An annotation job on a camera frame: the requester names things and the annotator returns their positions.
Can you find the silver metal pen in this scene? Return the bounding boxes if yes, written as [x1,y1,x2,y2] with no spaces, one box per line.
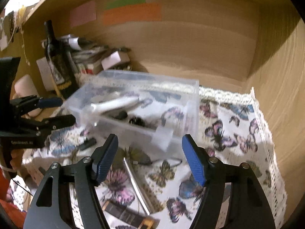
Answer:
[123,158,155,216]

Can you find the clear plastic storage box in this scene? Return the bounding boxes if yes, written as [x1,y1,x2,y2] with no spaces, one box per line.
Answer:
[63,70,199,159]

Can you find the white charger plug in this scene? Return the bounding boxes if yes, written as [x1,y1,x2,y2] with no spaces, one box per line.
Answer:
[151,126,174,152]

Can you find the silver keys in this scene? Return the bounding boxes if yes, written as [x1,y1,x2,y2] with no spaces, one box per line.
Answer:
[63,138,97,166]

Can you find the pink cylindrical mug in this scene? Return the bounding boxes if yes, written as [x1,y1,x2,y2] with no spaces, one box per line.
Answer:
[13,73,43,117]

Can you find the dark wine bottle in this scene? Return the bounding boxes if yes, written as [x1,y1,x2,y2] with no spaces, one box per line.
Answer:
[44,20,79,100]

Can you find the butterfly print lace tablecloth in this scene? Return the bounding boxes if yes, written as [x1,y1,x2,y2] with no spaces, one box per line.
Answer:
[10,71,288,229]

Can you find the white small cardboard box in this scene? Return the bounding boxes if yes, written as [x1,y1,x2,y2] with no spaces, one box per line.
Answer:
[101,51,130,70]

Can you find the pink sticky note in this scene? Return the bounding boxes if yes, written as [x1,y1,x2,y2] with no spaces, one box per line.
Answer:
[70,0,97,28]

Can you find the green sticky note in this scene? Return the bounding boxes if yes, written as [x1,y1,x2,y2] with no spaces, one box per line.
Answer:
[105,0,146,10]

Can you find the orange sticky note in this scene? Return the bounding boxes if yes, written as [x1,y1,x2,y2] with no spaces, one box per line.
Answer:
[102,3,162,26]

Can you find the wooden shelf board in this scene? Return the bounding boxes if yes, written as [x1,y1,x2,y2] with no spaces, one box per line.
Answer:
[21,0,305,27]

